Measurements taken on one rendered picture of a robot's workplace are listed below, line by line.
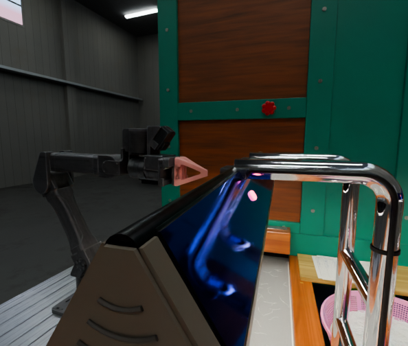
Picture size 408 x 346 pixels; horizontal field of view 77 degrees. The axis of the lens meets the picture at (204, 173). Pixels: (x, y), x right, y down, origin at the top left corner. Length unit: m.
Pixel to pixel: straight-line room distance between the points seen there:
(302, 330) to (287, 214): 0.39
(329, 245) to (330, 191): 0.17
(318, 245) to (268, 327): 0.36
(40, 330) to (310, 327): 0.64
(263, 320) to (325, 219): 0.39
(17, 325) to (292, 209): 0.84
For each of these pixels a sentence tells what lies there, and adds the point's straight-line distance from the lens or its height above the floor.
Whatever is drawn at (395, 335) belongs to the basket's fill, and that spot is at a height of 0.74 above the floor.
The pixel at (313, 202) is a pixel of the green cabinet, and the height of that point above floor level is 0.95.
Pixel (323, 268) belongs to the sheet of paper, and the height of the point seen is 0.78.
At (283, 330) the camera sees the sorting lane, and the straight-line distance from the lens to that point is 0.66.
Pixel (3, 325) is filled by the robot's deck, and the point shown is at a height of 0.67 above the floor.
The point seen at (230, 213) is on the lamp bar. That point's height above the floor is 1.09.
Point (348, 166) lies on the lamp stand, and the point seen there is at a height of 1.12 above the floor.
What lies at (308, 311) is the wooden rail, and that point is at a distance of 0.69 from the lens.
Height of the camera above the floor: 1.14
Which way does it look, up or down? 8 degrees down
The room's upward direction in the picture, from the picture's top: straight up
